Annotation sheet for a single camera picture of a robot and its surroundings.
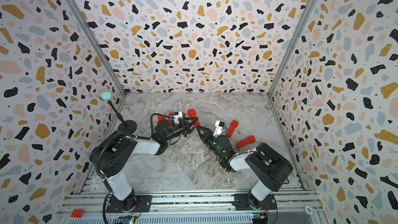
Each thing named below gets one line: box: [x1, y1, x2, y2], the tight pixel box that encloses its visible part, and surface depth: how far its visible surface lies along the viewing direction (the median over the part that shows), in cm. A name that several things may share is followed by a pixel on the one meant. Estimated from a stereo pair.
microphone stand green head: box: [100, 91, 137, 134], surface depth 101 cm
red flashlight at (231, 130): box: [225, 119, 239, 138], surface depth 102 cm
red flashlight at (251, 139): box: [235, 135, 257, 149], surface depth 96 cm
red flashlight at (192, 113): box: [187, 108, 202, 129], surface depth 89 cm
